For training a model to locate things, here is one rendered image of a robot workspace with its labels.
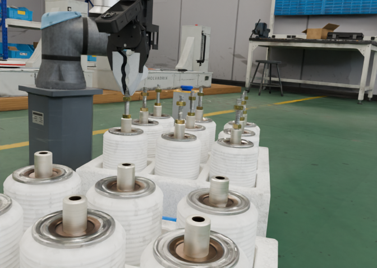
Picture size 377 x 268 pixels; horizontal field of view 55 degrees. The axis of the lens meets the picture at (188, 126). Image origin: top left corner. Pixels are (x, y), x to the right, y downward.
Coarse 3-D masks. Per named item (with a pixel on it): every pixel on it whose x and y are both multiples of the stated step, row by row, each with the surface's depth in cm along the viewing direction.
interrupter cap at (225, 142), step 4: (220, 140) 75; (224, 140) 75; (228, 140) 75; (244, 140) 76; (248, 140) 76; (220, 144) 72; (224, 144) 71; (228, 144) 71; (244, 144) 73; (248, 144) 72; (252, 144) 72; (240, 148) 70; (244, 148) 70
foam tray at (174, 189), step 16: (96, 160) 80; (208, 160) 86; (80, 176) 74; (96, 176) 73; (144, 176) 72; (160, 176) 72; (208, 176) 76; (256, 176) 78; (176, 192) 70; (240, 192) 67; (256, 192) 67; (176, 208) 70; (256, 208) 67
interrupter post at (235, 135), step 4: (232, 128) 74; (232, 132) 73; (236, 132) 72; (240, 132) 72; (232, 136) 73; (236, 136) 72; (240, 136) 73; (232, 140) 73; (236, 140) 73; (240, 140) 73; (232, 144) 73; (236, 144) 73; (240, 144) 73
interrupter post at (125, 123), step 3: (123, 120) 77; (126, 120) 77; (129, 120) 77; (123, 123) 77; (126, 123) 77; (129, 123) 77; (123, 126) 77; (126, 126) 77; (129, 126) 77; (123, 129) 77; (126, 129) 77; (129, 129) 77; (123, 132) 77; (126, 132) 77; (129, 132) 78
